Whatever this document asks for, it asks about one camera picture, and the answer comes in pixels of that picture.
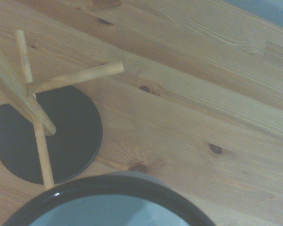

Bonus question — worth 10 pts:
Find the blue enamel mug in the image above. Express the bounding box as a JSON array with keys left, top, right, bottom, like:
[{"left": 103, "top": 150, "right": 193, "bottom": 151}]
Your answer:
[{"left": 2, "top": 170, "right": 217, "bottom": 226}]

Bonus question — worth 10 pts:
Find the wooden mug tree black base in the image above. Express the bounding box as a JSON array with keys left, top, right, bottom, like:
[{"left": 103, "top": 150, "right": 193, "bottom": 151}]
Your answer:
[{"left": 0, "top": 29, "right": 125, "bottom": 190}]

